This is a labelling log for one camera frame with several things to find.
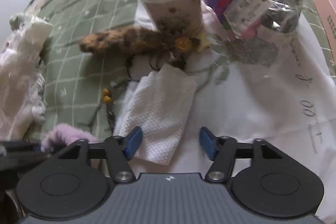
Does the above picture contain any brown furry plush toy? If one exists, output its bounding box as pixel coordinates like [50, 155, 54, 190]
[79, 26, 209, 70]

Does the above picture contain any lilac fuzzy item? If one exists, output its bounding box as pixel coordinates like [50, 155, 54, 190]
[41, 123, 99, 152]

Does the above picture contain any white lace fabric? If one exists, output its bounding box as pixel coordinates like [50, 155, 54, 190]
[1, 13, 54, 141]

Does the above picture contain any white embroidered cloth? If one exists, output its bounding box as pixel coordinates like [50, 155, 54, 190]
[115, 0, 336, 222]

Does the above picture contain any white paper napkin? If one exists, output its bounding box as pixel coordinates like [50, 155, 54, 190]
[113, 64, 198, 165]

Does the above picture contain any green checkered cloth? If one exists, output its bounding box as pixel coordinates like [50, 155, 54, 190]
[23, 0, 336, 140]

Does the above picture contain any pink cardboard box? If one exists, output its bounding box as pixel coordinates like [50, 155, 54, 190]
[313, 0, 335, 46]

